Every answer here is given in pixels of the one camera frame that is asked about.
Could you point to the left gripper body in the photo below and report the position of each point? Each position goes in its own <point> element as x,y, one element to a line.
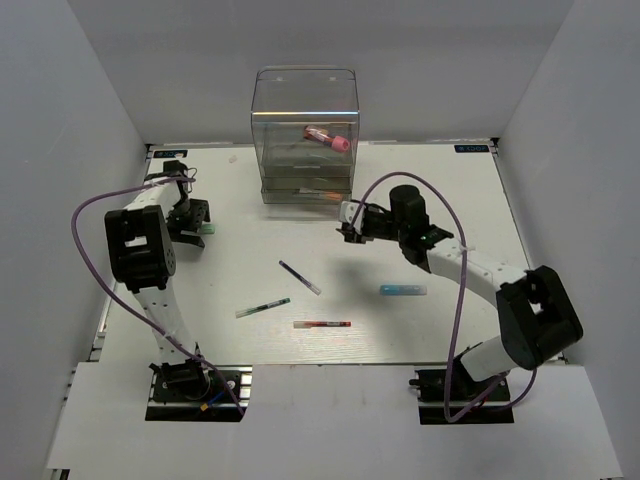
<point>188,214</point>

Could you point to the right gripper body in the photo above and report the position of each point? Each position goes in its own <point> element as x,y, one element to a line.
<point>382,225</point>

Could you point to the green highlighter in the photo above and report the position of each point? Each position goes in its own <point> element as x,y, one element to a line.
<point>207,229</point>

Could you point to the orange capped marker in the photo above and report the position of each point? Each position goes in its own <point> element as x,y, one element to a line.
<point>323,195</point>

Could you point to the blue eraser case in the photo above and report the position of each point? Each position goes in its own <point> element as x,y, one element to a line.
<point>403,290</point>

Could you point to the pink glue bottle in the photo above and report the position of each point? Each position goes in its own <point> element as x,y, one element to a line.
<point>322,136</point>

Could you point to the clear drawer organizer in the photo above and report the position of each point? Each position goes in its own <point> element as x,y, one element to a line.
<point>288,162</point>

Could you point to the clear organizer lid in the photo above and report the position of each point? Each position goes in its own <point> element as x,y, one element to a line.
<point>305,88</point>

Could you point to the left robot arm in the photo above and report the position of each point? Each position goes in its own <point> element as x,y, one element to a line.
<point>140,239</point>

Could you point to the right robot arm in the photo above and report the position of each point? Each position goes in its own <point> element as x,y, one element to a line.
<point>536,317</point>

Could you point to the purple pen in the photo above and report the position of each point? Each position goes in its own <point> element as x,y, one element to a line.
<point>307,283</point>

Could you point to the green pen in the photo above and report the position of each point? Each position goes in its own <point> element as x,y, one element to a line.
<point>260,308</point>

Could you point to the red pen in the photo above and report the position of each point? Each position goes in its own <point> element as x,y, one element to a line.
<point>321,324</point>

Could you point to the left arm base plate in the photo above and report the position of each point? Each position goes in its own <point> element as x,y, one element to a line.
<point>185,395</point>

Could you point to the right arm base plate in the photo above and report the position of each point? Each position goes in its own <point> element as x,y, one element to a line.
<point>487,408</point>

